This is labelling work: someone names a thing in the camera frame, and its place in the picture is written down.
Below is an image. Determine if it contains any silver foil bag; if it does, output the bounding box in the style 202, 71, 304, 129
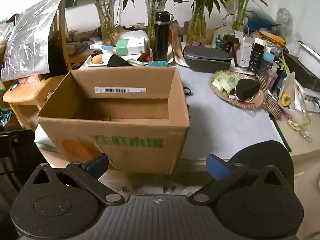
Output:
0, 0, 67, 82

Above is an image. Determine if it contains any colourful printed bag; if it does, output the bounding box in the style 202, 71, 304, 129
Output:
212, 26, 235, 49

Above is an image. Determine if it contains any pink liquid bottle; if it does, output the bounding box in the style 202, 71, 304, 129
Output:
264, 62, 279, 90

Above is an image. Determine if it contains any wooden chair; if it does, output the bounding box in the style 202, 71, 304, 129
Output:
56, 0, 75, 72

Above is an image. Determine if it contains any flat brown paper bag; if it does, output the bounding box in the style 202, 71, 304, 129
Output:
170, 21, 190, 67

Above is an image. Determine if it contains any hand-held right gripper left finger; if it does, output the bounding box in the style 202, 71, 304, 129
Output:
25, 154, 125, 205

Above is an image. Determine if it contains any lucky bamboo in glass vase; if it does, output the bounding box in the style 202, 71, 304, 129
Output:
170, 0, 225, 47
65, 0, 133, 46
125, 0, 173, 55
220, 0, 275, 34

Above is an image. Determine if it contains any clear white plastic bag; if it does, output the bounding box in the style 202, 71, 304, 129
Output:
279, 72, 304, 112

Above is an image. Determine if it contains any green white tissue box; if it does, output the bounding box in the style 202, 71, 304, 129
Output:
115, 36, 148, 57

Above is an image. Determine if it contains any striped woven ribbon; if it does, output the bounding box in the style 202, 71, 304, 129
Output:
257, 76, 282, 118

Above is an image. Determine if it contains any white keyed device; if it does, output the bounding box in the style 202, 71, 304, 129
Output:
301, 84, 320, 113

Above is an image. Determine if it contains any orange cloth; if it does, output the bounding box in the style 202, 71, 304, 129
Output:
256, 30, 287, 47

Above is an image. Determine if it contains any yellow tape measure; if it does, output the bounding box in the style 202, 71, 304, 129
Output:
280, 92, 292, 108

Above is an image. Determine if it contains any grey zip case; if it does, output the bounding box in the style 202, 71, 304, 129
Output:
183, 45, 233, 73

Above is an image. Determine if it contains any white carton box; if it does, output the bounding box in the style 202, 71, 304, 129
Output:
234, 30, 255, 68

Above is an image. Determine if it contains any blue wipe packet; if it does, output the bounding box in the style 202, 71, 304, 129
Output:
147, 60, 170, 67

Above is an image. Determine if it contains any white ribbed appliance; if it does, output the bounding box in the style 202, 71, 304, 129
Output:
297, 40, 320, 72

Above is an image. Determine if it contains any light wooden stool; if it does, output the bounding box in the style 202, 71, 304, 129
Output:
2, 75, 68, 130

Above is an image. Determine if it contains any green white wipe packet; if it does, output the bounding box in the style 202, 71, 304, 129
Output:
211, 74, 227, 92
224, 76, 238, 93

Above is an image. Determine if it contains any round woven tray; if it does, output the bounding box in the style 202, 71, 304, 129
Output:
209, 70, 269, 110

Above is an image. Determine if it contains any white blue spray bottle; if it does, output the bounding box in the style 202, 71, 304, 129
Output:
89, 44, 118, 53

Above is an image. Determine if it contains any blue bag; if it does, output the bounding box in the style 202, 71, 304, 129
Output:
246, 7, 277, 34

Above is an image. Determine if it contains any black carton box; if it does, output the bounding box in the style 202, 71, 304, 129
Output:
249, 39, 265, 72

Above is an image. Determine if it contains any teal cloth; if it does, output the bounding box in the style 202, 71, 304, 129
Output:
0, 109, 13, 127

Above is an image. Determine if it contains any small black tripod camera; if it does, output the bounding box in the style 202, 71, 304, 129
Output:
223, 34, 242, 67

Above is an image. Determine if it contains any brown cardboard box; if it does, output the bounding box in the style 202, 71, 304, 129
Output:
37, 66, 190, 175

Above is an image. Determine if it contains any long black box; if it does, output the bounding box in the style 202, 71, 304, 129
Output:
282, 51, 320, 93

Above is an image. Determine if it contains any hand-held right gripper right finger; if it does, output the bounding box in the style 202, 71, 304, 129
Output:
189, 154, 292, 205

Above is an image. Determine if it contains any crumpled brown paper bag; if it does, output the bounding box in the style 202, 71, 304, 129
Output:
110, 25, 128, 45

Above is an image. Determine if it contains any black thermos bottle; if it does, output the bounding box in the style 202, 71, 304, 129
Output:
153, 11, 174, 62

